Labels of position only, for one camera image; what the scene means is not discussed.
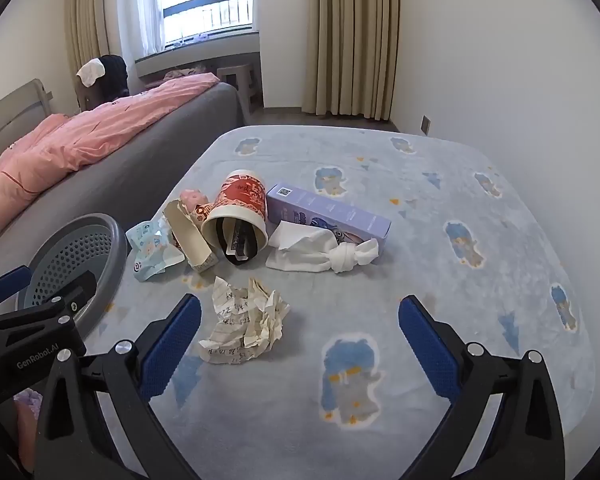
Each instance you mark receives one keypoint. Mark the grey window sill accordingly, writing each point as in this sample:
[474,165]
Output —
[200,55]

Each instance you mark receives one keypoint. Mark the white cloth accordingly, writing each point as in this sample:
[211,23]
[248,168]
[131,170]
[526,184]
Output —
[92,71]

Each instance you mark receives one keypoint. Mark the red patterned paper cup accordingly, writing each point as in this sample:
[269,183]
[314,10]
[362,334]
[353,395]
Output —
[235,195]

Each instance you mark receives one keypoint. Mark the purple cardboard box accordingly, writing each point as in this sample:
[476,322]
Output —
[330,210]

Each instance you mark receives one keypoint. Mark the grey perforated plastic basket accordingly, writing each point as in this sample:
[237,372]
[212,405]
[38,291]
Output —
[115,260]

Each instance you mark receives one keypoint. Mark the wall socket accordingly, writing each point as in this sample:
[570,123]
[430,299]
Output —
[425,125]

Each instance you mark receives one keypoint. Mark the grey plastic stool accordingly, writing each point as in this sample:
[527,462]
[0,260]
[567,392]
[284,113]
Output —
[237,82]

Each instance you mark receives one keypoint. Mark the knotted white tissue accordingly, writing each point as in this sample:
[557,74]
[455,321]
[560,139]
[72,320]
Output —
[305,255]

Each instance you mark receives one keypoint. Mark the pink duvet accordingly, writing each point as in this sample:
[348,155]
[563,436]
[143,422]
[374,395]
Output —
[80,140]

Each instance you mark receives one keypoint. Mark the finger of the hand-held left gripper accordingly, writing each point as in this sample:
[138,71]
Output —
[77,287]
[10,280]

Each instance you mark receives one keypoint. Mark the pink cloth pile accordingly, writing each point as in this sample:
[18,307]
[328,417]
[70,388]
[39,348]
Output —
[182,72]

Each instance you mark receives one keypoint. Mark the pink snack packet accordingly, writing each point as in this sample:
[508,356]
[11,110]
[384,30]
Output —
[192,197]

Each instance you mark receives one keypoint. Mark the grey headboard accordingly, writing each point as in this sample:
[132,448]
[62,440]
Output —
[10,110]

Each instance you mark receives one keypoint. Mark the light blue plastic wrapper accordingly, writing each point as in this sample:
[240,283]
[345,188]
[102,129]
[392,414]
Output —
[152,250]

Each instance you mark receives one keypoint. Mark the grey bed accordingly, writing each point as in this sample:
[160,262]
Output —
[130,170]

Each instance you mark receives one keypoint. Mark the light blue printed blanket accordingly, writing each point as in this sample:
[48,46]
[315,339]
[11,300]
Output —
[380,270]

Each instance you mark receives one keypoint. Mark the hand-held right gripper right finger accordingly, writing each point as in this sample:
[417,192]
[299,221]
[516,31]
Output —
[425,345]

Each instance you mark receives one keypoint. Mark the black chair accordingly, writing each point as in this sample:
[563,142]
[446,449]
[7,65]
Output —
[115,75]

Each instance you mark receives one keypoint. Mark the person's left forearm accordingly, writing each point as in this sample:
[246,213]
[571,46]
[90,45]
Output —
[29,425]

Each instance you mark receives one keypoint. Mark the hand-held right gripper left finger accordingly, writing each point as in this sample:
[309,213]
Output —
[172,345]

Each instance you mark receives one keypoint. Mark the written paper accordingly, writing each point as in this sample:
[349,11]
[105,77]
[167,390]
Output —
[240,320]

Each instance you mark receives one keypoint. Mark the black striped wrapper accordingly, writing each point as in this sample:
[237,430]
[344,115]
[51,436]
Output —
[236,245]

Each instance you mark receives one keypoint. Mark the torn cream carton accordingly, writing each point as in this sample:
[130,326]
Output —
[192,245]

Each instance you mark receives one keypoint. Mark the beige curtain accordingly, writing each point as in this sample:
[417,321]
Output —
[350,35]
[87,10]

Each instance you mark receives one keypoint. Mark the sheer white curtain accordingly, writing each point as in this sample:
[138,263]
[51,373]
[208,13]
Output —
[140,5]

